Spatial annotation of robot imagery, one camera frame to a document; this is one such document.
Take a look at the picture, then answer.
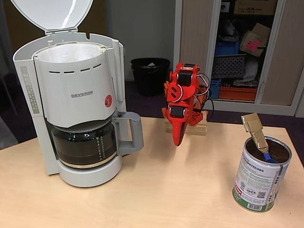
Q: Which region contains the wooden base block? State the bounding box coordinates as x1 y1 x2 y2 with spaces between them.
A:
165 114 208 136

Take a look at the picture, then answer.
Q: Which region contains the blue scoop with cardboard handle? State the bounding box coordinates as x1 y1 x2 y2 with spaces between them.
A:
240 113 280 163

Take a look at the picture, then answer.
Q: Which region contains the white green coffee can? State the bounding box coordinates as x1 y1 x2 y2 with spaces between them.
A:
232 135 292 213

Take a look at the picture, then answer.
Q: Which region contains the black waste bin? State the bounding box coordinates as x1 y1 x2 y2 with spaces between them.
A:
130 57 171 97

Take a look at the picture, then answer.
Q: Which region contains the orange plastic crate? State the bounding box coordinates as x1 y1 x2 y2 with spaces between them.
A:
218 85 258 100

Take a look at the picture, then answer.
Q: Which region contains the glass carafe grey handle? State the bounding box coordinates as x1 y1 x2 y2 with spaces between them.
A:
51 111 144 171

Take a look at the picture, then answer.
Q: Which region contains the large blue plastic crate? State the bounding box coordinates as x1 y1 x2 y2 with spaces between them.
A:
215 41 239 57

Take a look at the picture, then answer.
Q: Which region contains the cardboard box pink label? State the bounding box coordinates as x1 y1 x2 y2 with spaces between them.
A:
239 22 272 57

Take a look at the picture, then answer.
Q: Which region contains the grey tall cabinet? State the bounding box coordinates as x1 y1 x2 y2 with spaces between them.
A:
173 0 304 117

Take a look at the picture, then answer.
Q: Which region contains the white drip coffee maker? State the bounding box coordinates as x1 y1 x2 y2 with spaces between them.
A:
9 0 125 188

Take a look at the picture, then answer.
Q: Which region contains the grey perforated basket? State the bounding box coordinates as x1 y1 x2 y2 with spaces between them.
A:
212 54 247 79

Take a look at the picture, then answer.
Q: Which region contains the flat brown cardboard box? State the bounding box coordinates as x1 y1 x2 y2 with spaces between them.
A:
232 0 278 15

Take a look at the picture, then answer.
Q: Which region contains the small blue plastic crate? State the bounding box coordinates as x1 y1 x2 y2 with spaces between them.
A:
210 79 221 99

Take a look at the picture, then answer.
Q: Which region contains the black power cable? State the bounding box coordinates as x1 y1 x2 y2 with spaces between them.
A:
206 94 214 121

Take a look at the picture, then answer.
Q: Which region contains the white servo cable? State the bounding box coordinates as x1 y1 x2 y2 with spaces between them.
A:
196 74 211 95

